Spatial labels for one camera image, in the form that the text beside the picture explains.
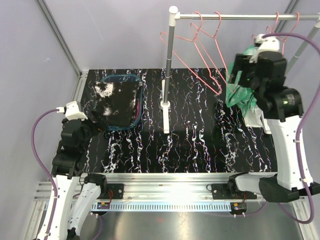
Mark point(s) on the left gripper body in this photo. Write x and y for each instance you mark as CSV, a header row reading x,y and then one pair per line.
x,y
97,127

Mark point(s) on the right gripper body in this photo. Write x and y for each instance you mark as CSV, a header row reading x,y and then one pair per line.
x,y
241,63

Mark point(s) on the black and white trousers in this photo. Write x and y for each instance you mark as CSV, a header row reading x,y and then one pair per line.
x,y
117,102

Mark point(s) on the pink trousers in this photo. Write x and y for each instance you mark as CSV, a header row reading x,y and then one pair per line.
x,y
137,111

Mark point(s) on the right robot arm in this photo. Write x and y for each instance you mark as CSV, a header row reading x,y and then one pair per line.
x,y
283,110

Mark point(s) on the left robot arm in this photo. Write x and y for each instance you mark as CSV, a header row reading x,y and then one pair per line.
x,y
65,216

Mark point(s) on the green and white trousers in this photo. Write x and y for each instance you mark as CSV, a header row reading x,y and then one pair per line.
x,y
238,95

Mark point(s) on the teal transparent plastic bin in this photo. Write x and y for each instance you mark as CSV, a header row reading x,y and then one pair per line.
x,y
124,77

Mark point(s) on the white garment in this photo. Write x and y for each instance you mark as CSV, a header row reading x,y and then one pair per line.
x,y
255,119

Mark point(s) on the metal clothes rack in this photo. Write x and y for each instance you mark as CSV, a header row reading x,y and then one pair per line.
x,y
165,106

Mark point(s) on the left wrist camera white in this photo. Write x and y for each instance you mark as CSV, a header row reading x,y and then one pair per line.
x,y
72,111

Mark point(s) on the aluminium mounting rail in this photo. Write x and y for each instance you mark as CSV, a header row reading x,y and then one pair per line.
x,y
156,192

